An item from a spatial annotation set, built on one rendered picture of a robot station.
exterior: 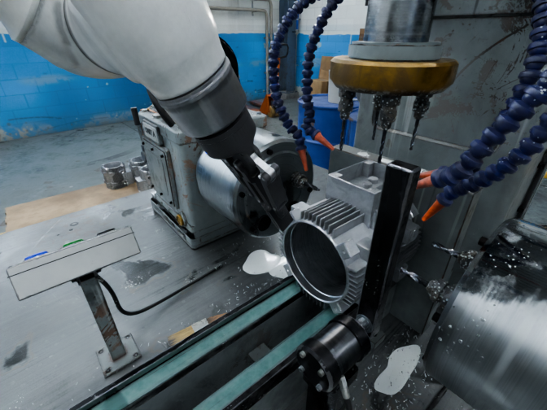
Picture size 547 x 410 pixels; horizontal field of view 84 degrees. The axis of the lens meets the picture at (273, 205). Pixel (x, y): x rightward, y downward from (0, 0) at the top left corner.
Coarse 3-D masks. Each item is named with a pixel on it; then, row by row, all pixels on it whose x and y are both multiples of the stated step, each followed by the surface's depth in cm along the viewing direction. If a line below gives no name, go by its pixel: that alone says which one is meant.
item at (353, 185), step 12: (348, 168) 58; (360, 168) 60; (372, 168) 60; (384, 168) 58; (336, 180) 53; (348, 180) 59; (360, 180) 60; (372, 180) 55; (336, 192) 54; (348, 192) 52; (360, 192) 50; (372, 192) 49; (348, 204) 53; (360, 204) 51; (372, 204) 49; (372, 216) 51; (372, 228) 52
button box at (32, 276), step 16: (96, 240) 48; (112, 240) 49; (128, 240) 51; (48, 256) 45; (64, 256) 46; (80, 256) 47; (96, 256) 48; (112, 256) 49; (128, 256) 50; (16, 272) 42; (32, 272) 43; (48, 272) 44; (64, 272) 45; (80, 272) 46; (16, 288) 42; (32, 288) 43; (48, 288) 44
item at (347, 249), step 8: (296, 208) 54; (416, 208) 56; (296, 216) 54; (352, 240) 46; (344, 248) 46; (352, 248) 46; (344, 256) 46; (352, 256) 45; (288, 272) 61; (336, 304) 52; (344, 304) 52; (336, 312) 52
